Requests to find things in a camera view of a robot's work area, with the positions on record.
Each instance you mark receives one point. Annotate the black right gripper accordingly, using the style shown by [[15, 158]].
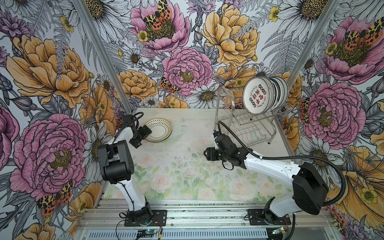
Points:
[[210, 155]]

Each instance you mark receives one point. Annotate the yellow rim dotted plate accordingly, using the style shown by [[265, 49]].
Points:
[[161, 130]]

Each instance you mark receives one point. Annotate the left aluminium corner post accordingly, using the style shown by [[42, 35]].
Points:
[[95, 37]]

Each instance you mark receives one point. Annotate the chrome wire dish rack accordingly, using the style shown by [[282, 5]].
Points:
[[251, 129]]

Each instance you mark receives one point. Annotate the right aluminium corner post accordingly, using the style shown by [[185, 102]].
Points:
[[313, 38]]

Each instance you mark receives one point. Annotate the green rim printed plate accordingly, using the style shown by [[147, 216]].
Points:
[[257, 95]]

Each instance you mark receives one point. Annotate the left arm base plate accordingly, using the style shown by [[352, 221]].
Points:
[[142, 218]]

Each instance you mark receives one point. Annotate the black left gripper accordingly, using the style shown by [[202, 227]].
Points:
[[146, 132]]

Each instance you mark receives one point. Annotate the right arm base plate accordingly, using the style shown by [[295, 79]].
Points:
[[260, 217]]

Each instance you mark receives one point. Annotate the small green circuit board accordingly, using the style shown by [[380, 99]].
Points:
[[145, 233]]

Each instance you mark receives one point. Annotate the aluminium mounting rail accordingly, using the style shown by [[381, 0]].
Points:
[[189, 220]]

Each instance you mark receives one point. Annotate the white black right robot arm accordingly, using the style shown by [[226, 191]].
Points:
[[309, 189]]

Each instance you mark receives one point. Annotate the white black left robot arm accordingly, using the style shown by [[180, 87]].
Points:
[[117, 166]]

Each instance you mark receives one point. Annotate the aluminium corner post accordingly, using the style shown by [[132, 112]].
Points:
[[95, 37], [313, 38]]

